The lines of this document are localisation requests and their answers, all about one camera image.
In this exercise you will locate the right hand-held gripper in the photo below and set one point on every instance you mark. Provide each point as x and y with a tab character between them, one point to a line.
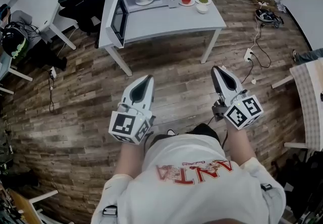
242	113

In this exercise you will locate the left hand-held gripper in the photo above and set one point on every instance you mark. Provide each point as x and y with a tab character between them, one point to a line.
126	127

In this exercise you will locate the person's right forearm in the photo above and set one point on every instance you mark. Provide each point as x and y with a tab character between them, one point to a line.
242	144

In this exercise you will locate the person's left forearm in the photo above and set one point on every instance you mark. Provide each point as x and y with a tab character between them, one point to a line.
128	160

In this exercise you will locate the white paper scrap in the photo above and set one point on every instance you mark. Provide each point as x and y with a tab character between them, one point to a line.
253	81

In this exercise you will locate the white power strip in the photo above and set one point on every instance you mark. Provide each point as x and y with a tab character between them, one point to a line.
248	55

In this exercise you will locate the person's left shoe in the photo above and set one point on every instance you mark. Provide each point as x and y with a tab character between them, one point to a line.
171	132

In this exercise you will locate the person's black shorts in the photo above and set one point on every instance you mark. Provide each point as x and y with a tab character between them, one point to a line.
204	131

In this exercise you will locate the black round device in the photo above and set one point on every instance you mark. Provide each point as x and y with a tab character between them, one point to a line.
263	14

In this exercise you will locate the white bowl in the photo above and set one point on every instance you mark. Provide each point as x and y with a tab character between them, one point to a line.
202	8

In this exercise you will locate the checkered cloth table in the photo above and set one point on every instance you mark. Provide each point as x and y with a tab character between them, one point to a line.
306	97

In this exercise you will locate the white charger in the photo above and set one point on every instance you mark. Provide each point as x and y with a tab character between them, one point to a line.
53	73

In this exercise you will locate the black office chair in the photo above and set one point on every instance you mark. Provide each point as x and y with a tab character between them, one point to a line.
83	8

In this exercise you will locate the person's white t-shirt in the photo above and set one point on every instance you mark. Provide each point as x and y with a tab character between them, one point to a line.
189	197

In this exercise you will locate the black bag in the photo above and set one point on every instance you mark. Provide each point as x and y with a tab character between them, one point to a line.
300	180

